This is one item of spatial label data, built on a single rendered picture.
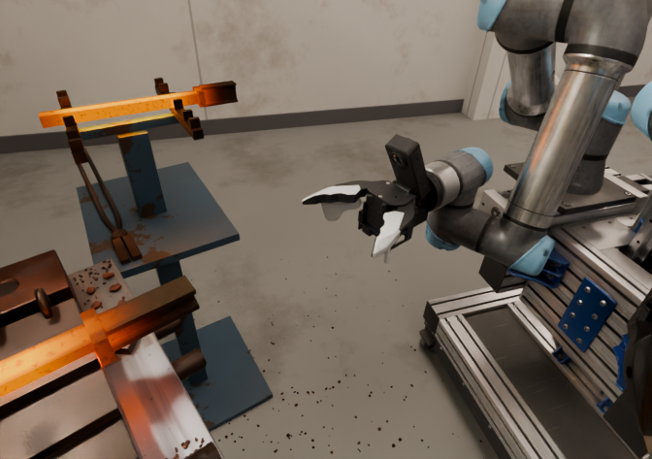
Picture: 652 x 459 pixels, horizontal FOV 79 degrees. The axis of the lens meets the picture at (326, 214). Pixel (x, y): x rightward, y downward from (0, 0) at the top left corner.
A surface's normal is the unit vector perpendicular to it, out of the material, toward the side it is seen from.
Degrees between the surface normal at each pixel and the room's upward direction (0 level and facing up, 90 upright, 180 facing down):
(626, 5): 60
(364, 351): 0
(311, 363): 0
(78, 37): 90
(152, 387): 0
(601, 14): 80
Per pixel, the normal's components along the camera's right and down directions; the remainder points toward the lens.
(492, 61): 0.29, 0.56
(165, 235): 0.04, -0.81
